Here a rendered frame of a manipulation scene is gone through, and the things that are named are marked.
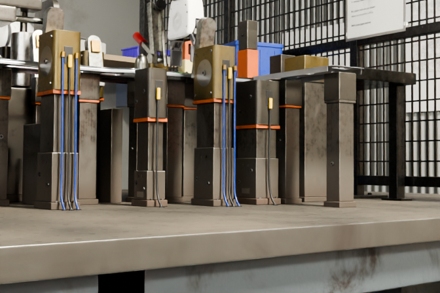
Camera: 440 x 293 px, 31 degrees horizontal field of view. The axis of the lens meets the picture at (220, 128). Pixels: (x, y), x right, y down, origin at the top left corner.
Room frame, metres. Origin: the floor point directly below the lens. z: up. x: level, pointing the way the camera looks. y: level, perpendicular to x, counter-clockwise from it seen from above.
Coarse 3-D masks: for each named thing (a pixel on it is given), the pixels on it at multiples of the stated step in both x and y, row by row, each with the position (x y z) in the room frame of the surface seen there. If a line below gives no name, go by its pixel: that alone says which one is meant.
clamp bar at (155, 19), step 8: (160, 0) 2.02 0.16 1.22; (152, 8) 2.03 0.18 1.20; (160, 8) 2.02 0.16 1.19; (152, 16) 2.03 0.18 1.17; (160, 16) 2.04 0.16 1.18; (152, 24) 2.02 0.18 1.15; (160, 24) 2.04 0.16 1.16; (152, 32) 2.02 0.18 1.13; (160, 32) 2.04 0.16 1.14; (152, 40) 2.02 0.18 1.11; (160, 40) 2.04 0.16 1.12; (152, 48) 2.02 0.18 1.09; (160, 48) 2.04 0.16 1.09; (160, 56) 2.04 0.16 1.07
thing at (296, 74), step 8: (288, 72) 1.76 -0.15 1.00; (296, 72) 1.73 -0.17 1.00; (304, 72) 1.71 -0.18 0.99; (312, 72) 1.69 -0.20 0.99; (320, 72) 1.76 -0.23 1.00; (328, 72) 1.76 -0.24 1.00; (352, 72) 1.73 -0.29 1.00; (360, 72) 1.71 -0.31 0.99; (304, 80) 1.86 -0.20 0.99; (312, 80) 1.84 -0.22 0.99
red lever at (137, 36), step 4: (136, 32) 2.12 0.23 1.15; (136, 36) 2.11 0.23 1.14; (140, 36) 2.11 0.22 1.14; (136, 40) 2.11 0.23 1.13; (140, 40) 2.09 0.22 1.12; (144, 40) 2.09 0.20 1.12; (140, 44) 2.09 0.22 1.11; (144, 44) 2.08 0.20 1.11; (148, 44) 2.08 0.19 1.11; (144, 48) 2.08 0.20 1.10; (148, 48) 2.06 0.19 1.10; (148, 52) 2.06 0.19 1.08; (156, 56) 2.03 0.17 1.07; (160, 60) 2.03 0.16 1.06
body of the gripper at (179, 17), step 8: (176, 0) 1.91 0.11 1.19; (184, 0) 1.88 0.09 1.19; (192, 0) 1.87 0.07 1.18; (200, 0) 1.89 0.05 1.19; (176, 8) 1.90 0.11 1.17; (184, 8) 1.88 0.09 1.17; (192, 8) 1.87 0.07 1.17; (200, 8) 1.88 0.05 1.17; (176, 16) 1.90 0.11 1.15; (184, 16) 1.87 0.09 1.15; (192, 16) 1.87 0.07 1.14; (200, 16) 1.88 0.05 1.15; (168, 24) 1.94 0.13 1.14; (176, 24) 1.90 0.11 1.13; (184, 24) 1.87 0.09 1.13; (192, 24) 1.87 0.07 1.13; (168, 32) 1.94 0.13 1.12; (176, 32) 1.90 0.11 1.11; (184, 32) 1.87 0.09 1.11; (192, 32) 1.89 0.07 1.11
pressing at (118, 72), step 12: (0, 60) 1.56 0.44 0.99; (12, 60) 1.57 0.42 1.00; (24, 60) 1.60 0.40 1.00; (12, 72) 1.73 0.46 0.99; (24, 72) 1.73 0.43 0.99; (36, 72) 1.74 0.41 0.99; (84, 72) 1.78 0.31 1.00; (96, 72) 1.79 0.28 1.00; (108, 72) 1.78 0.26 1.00; (120, 72) 1.70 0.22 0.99; (132, 72) 1.70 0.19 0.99; (168, 72) 1.75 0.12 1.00; (180, 72) 1.78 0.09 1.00
